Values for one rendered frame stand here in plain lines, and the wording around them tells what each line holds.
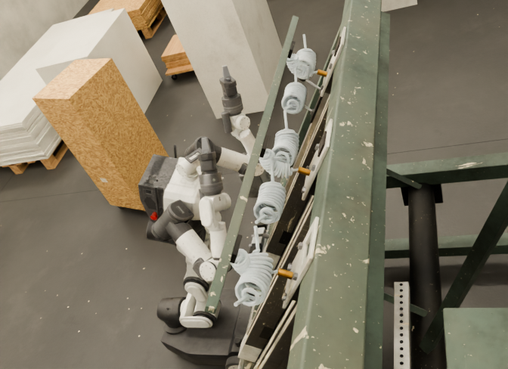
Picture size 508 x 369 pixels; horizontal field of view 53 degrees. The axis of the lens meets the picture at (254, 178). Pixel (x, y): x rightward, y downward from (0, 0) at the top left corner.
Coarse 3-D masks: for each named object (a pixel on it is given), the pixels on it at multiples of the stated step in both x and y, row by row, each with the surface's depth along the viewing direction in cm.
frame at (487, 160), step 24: (408, 168) 260; (432, 168) 255; (456, 168) 250; (480, 168) 245; (504, 168) 242; (408, 192) 262; (432, 192) 257; (408, 216) 253; (432, 216) 244; (408, 240) 303; (432, 240) 234; (456, 240) 292; (504, 240) 282; (432, 264) 224; (432, 288) 215; (432, 312) 207; (432, 360) 193
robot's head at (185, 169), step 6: (192, 156) 217; (180, 162) 213; (186, 162) 212; (198, 162) 216; (180, 168) 213; (186, 168) 211; (192, 168) 213; (180, 174) 215; (186, 174) 212; (192, 174) 218; (198, 174) 220
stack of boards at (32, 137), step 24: (72, 24) 679; (48, 48) 638; (24, 72) 605; (0, 96) 573; (24, 96) 549; (0, 120) 523; (24, 120) 506; (0, 144) 530; (24, 144) 523; (48, 144) 536; (24, 168) 562; (48, 168) 544
